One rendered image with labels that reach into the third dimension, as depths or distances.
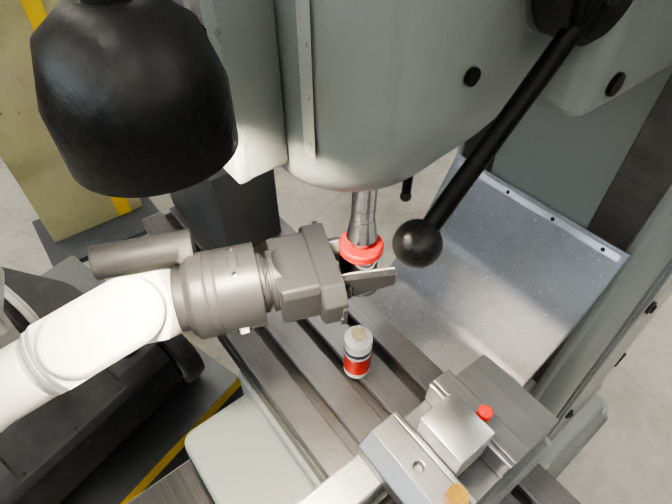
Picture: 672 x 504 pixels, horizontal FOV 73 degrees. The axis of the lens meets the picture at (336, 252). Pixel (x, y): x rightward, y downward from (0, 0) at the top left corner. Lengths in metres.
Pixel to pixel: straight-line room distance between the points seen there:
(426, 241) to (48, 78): 0.19
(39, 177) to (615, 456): 2.39
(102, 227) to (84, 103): 2.28
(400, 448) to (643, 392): 1.55
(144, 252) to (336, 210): 1.89
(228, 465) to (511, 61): 0.67
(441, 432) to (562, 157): 0.43
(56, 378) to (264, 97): 0.31
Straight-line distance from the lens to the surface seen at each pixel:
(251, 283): 0.44
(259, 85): 0.28
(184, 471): 0.91
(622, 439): 1.89
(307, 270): 0.46
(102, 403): 1.15
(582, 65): 0.38
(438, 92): 0.27
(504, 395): 0.66
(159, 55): 0.17
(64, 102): 0.18
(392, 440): 0.56
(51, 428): 1.17
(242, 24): 0.27
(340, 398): 0.69
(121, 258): 0.48
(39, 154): 2.23
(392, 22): 0.24
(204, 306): 0.44
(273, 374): 0.72
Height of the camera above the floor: 1.53
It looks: 46 degrees down
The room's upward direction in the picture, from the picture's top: straight up
